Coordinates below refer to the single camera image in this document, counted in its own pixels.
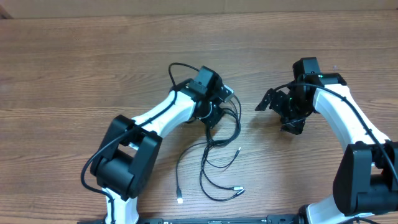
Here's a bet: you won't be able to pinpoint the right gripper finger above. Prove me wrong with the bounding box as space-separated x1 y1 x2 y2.
255 88 274 111
280 119 305 135

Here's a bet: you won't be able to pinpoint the black USB cable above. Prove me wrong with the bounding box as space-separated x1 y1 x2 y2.
175 95 246 205

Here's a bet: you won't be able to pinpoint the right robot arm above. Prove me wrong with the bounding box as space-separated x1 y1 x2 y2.
256 57 397 223

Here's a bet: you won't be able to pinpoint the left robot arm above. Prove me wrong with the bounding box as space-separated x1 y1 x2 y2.
84 66 234 223

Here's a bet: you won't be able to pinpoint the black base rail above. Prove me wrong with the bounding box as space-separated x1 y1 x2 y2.
77 213 307 224

